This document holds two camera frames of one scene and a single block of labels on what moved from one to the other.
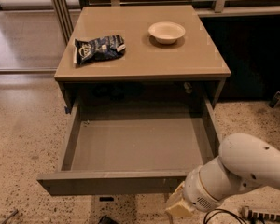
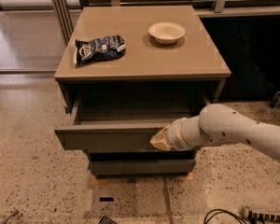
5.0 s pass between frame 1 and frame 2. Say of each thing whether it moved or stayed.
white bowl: stayed
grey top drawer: moved
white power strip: stayed
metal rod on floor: stayed
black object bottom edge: stayed
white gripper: moved
